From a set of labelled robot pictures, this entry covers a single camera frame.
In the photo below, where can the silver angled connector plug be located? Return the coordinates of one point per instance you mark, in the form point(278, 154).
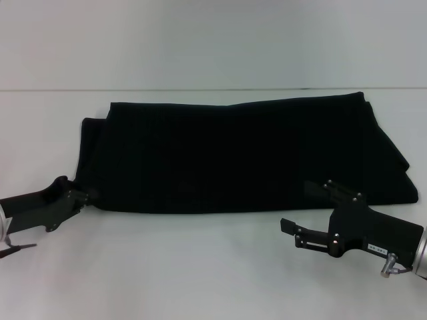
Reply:
point(388, 265)

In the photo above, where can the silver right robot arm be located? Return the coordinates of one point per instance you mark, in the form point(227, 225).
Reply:
point(421, 256)

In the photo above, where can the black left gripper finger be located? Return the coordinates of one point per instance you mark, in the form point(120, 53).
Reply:
point(85, 195)

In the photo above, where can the black shirt with FREE print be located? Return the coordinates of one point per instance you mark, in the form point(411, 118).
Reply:
point(233, 156)

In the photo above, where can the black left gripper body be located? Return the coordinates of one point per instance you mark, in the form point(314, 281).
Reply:
point(40, 210)

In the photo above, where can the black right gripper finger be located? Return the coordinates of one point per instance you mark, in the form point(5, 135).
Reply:
point(310, 240)
point(320, 190)

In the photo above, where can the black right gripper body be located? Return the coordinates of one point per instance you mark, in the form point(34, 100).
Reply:
point(373, 230)

